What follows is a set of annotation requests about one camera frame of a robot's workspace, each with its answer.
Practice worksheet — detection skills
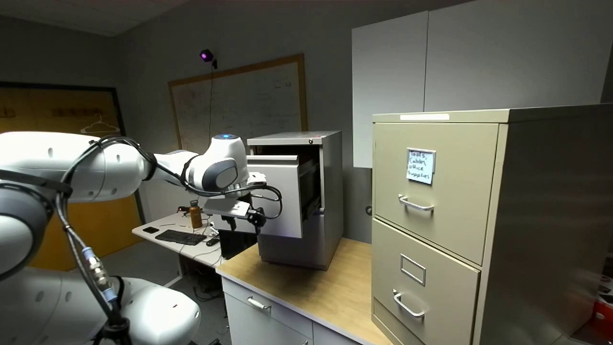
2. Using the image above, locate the grey cabinet open drawer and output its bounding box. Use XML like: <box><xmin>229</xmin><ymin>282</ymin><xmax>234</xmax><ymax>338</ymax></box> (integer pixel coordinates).
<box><xmin>213</xmin><ymin>154</ymin><xmax>323</xmax><ymax>239</ymax></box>

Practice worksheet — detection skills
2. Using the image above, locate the grey cabinet closed drawer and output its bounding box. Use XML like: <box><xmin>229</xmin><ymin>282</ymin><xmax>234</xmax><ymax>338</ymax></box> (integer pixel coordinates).
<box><xmin>258</xmin><ymin>211</ymin><xmax>327</xmax><ymax>270</ymax></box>

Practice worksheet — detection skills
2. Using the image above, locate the grey metal file cabinet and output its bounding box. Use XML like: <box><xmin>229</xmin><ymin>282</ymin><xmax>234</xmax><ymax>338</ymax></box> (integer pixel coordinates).
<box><xmin>246</xmin><ymin>130</ymin><xmax>344</xmax><ymax>271</ymax></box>

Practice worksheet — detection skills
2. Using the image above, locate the white counter drawer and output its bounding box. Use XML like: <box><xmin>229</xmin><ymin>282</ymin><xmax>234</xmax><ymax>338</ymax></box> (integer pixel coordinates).
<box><xmin>222</xmin><ymin>277</ymin><xmax>315</xmax><ymax>340</ymax></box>

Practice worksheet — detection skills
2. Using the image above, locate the beige drawer with paper note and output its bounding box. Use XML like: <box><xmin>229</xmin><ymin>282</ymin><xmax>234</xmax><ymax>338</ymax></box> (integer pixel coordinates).
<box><xmin>373</xmin><ymin>122</ymin><xmax>500</xmax><ymax>266</ymax></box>

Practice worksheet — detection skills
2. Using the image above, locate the beige metal file cabinet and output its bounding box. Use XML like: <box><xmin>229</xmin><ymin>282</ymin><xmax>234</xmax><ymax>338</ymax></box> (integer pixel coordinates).
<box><xmin>371</xmin><ymin>103</ymin><xmax>613</xmax><ymax>345</ymax></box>

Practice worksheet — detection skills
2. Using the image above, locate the black monitor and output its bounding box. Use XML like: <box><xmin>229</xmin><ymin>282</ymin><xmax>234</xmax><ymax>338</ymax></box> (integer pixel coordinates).
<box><xmin>219</xmin><ymin>229</ymin><xmax>260</xmax><ymax>261</ymax></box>

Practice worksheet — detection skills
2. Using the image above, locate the brown bottle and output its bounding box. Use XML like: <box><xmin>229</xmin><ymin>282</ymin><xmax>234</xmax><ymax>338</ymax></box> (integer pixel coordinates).
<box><xmin>189</xmin><ymin>200</ymin><xmax>204</xmax><ymax>230</ymax></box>

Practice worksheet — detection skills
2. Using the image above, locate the black keyboard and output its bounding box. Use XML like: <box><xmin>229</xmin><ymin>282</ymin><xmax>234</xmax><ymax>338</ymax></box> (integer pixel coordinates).
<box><xmin>154</xmin><ymin>229</ymin><xmax>208</xmax><ymax>246</ymax></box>

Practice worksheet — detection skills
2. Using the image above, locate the white desk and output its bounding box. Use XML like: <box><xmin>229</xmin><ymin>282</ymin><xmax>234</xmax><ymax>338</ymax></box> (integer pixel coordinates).
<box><xmin>132</xmin><ymin>211</ymin><xmax>227</xmax><ymax>289</ymax></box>

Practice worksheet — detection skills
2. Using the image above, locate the wood framed whiteboard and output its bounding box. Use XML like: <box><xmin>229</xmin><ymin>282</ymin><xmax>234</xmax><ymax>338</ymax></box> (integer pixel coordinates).
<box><xmin>167</xmin><ymin>53</ymin><xmax>308</xmax><ymax>155</ymax></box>

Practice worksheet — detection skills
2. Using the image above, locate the handwritten paper note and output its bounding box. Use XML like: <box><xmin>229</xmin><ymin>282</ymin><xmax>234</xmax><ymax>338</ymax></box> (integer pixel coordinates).
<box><xmin>406</xmin><ymin>148</ymin><xmax>437</xmax><ymax>185</ymax></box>

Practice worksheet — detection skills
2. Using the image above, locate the red box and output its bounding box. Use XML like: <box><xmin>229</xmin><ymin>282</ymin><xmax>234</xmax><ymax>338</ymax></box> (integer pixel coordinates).
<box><xmin>591</xmin><ymin>296</ymin><xmax>613</xmax><ymax>342</ymax></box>

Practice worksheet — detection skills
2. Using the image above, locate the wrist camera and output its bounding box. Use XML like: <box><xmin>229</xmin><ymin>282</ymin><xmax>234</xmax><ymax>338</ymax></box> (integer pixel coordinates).
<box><xmin>204</xmin><ymin>198</ymin><xmax>251</xmax><ymax>218</ymax></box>

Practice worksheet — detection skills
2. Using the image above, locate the tangle of black cables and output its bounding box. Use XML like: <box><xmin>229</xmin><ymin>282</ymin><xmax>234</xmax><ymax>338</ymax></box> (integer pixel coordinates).
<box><xmin>191</xmin><ymin>266</ymin><xmax>227</xmax><ymax>303</ymax></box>

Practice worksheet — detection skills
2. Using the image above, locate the black cable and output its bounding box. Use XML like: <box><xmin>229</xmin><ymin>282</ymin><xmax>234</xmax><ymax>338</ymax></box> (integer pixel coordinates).
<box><xmin>208</xmin><ymin>67</ymin><xmax>215</xmax><ymax>144</ymax></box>

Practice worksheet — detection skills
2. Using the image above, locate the camera on mount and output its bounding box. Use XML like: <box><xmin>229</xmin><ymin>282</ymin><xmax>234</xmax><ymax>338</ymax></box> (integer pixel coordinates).
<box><xmin>199</xmin><ymin>48</ymin><xmax>219</xmax><ymax>70</ymax></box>

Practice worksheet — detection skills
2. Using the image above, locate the beige drawer with label frame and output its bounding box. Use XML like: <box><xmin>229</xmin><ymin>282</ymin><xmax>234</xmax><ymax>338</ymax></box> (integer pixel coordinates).
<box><xmin>371</xmin><ymin>218</ymin><xmax>481</xmax><ymax>345</ymax></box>

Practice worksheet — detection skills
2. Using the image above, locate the yellow board with black frame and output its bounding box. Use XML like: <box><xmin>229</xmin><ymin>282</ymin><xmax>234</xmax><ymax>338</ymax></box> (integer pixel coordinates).
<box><xmin>0</xmin><ymin>81</ymin><xmax>146</xmax><ymax>272</ymax></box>

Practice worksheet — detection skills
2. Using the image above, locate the white wall cabinet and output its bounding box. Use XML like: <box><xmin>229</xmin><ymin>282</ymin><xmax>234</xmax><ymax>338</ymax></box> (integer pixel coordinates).
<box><xmin>352</xmin><ymin>0</ymin><xmax>613</xmax><ymax>169</ymax></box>

